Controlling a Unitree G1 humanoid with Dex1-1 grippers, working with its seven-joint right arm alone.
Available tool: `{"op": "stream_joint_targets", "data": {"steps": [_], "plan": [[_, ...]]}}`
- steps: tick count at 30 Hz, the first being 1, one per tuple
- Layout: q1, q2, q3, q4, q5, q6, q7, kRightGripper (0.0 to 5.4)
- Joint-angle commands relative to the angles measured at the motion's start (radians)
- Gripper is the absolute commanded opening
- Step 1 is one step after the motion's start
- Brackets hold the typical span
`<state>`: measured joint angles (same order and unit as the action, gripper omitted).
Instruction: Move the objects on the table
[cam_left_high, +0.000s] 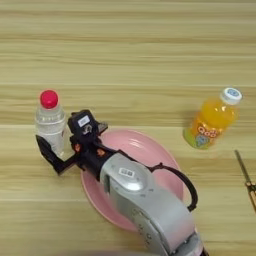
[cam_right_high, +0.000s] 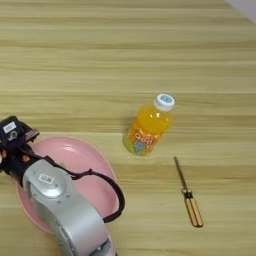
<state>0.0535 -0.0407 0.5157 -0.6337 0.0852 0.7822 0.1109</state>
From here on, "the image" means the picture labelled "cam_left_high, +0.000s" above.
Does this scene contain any pink oval plastic plate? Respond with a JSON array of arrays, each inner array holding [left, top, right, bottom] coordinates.
[[80, 129, 185, 233]]

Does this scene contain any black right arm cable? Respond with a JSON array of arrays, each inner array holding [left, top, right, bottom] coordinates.
[[146, 162, 199, 213]]

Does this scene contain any clear water bottle red cap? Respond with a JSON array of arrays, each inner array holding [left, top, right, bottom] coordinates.
[[34, 89, 67, 160]]

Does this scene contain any orange juice bottle white cap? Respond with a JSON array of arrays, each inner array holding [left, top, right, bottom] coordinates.
[[182, 87, 243, 150]]

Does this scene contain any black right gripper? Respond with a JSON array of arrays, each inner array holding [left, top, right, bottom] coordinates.
[[35, 121, 118, 183]]

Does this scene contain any black box with white label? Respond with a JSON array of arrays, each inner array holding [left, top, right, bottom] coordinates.
[[67, 109, 100, 136]]

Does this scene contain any thin brown stick tool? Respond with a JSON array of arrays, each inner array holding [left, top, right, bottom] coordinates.
[[234, 149, 256, 214]]

